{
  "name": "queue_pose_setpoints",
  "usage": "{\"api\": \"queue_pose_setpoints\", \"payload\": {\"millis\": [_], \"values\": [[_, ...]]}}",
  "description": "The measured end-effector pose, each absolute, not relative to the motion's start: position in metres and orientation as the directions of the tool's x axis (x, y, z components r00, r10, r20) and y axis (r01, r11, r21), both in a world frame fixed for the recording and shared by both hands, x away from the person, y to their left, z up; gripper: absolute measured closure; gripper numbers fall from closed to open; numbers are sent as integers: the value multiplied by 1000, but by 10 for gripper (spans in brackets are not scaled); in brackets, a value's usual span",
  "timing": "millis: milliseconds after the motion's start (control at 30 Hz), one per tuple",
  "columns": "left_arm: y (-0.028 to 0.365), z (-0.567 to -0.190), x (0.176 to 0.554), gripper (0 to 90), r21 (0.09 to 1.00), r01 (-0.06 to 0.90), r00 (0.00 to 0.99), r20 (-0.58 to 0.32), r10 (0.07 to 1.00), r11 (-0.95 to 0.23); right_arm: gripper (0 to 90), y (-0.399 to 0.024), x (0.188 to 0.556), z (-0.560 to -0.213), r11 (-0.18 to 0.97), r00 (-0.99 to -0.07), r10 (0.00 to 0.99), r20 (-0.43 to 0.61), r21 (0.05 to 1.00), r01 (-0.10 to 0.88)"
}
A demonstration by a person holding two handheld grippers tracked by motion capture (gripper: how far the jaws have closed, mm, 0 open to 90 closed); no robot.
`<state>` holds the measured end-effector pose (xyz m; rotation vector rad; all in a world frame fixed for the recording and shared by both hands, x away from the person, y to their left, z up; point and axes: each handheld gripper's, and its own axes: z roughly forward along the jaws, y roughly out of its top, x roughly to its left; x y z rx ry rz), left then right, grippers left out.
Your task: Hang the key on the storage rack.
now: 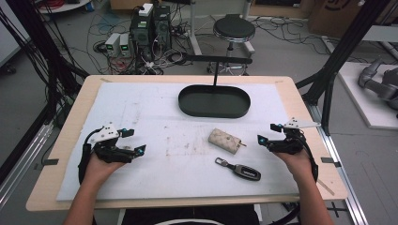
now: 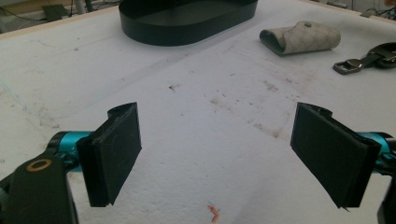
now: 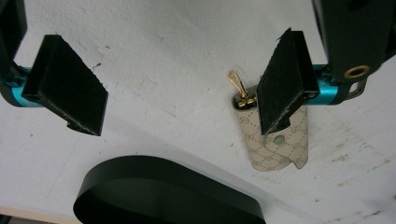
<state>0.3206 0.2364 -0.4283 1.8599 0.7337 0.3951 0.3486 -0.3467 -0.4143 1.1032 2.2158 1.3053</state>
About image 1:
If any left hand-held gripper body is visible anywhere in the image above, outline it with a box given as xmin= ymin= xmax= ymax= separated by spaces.
xmin=87 ymin=124 xmax=136 ymax=164

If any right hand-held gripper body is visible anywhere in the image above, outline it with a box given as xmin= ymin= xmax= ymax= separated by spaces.
xmin=267 ymin=117 xmax=322 ymax=156

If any black car key fob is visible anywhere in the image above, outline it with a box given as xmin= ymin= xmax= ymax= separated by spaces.
xmin=214 ymin=157 xmax=262 ymax=182

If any beige key pouch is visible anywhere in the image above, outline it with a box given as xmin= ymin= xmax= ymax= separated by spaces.
xmin=207 ymin=127 xmax=248 ymax=156

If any black oval tray with hanger stand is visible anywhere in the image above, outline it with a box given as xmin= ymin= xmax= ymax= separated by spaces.
xmin=176 ymin=52 xmax=254 ymax=119

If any person's right hand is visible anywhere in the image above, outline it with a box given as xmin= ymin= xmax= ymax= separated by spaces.
xmin=274 ymin=149 xmax=315 ymax=186

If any person's left hand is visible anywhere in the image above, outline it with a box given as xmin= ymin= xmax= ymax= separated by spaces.
xmin=83 ymin=152 xmax=127 ymax=189

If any white foam mat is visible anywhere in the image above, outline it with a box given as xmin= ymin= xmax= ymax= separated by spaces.
xmin=55 ymin=81 xmax=300 ymax=203

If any light wooden table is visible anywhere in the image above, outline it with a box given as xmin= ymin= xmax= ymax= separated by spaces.
xmin=25 ymin=74 xmax=349 ymax=213

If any white platform board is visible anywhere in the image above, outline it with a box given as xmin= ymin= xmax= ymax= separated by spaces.
xmin=337 ymin=61 xmax=398 ymax=131

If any person's black clothing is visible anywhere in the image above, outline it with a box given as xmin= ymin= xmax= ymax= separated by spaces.
xmin=119 ymin=203 xmax=261 ymax=225

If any grey power supply unit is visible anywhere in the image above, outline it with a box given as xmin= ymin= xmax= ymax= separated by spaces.
xmin=104 ymin=32 xmax=122 ymax=57
xmin=119 ymin=32 xmax=132 ymax=58

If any black computer tower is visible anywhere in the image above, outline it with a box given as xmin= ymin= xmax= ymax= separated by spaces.
xmin=152 ymin=5 xmax=173 ymax=52
xmin=129 ymin=8 xmax=155 ymax=63

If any black round stool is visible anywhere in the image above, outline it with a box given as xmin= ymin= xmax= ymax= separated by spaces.
xmin=206 ymin=13 xmax=257 ymax=76

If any white metal table leg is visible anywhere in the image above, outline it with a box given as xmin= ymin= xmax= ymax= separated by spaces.
xmin=187 ymin=0 xmax=204 ymax=57

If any brown cardboard box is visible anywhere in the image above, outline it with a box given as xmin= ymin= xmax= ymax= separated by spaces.
xmin=307 ymin=0 xmax=364 ymax=38

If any white box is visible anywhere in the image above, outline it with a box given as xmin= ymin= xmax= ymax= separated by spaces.
xmin=137 ymin=2 xmax=155 ymax=18

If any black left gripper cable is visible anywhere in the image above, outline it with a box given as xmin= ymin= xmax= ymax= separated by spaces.
xmin=77 ymin=127 xmax=105 ymax=186

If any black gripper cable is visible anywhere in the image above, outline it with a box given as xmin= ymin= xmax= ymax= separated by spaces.
xmin=299 ymin=134 xmax=320 ymax=184
xmin=77 ymin=127 xmax=105 ymax=186

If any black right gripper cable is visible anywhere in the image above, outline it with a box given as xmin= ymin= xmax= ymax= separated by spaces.
xmin=299 ymin=134 xmax=320 ymax=184

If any aluminium rail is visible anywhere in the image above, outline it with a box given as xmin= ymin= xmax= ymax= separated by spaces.
xmin=307 ymin=104 xmax=369 ymax=225
xmin=0 ymin=123 xmax=54 ymax=208

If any tangle of floor cables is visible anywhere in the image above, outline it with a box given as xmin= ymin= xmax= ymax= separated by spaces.
xmin=69 ymin=6 xmax=195 ymax=76

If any black metal frame with cables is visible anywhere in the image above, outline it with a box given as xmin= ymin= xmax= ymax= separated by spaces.
xmin=0 ymin=0 xmax=91 ymax=186

